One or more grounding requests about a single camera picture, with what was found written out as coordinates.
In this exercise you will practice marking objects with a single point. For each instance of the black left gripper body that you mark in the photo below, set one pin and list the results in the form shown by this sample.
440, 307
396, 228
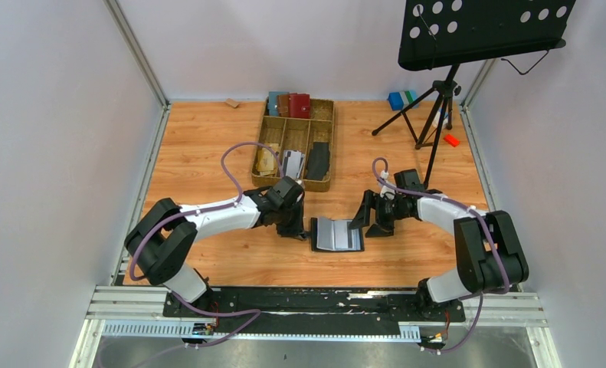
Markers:
290, 223

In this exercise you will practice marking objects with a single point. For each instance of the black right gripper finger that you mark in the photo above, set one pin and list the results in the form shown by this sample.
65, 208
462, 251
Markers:
380, 230
362, 217

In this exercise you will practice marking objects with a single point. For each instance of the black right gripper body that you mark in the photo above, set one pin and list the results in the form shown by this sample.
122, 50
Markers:
380, 211

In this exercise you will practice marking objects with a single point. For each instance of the black card holder with sleeves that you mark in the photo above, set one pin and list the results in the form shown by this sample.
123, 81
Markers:
335, 236

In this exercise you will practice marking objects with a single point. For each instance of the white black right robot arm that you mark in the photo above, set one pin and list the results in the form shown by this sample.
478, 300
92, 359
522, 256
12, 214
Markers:
489, 256

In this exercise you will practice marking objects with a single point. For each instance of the silver black cards stack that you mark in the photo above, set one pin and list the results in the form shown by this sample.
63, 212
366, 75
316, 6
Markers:
293, 163

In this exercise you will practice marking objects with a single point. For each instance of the gold cards stack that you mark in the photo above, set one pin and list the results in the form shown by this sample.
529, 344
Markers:
267, 161

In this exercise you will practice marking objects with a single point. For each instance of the brown card wallet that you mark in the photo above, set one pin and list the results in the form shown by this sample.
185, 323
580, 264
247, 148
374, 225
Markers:
283, 101

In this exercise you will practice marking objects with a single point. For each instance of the red card wallet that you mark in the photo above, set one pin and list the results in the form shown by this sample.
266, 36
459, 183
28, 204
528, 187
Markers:
299, 105

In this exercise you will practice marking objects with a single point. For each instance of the blue card wallet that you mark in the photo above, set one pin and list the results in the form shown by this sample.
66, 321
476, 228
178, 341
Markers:
272, 101

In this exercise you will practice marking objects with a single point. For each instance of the woven wicker tray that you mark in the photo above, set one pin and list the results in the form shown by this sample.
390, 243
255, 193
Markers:
300, 134

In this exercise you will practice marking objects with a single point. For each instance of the red block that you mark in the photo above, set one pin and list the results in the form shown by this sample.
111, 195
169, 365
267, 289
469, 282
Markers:
451, 140

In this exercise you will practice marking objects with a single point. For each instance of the blue block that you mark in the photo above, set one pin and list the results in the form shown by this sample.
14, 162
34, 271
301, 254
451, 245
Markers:
396, 100

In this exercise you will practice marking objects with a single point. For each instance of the green block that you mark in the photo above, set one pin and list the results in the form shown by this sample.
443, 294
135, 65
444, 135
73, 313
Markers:
410, 96

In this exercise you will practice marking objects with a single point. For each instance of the small wooden block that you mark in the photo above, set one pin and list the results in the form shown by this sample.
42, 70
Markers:
232, 103

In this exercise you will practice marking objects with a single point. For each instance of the black music stand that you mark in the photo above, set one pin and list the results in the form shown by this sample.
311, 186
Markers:
452, 33

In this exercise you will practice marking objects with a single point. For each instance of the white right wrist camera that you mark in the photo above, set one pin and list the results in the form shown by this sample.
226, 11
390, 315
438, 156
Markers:
385, 191

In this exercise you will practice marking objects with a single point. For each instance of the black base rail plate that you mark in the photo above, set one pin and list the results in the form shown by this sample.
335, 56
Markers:
395, 303

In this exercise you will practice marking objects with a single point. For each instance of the white slotted cable duct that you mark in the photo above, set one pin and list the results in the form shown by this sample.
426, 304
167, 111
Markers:
336, 327

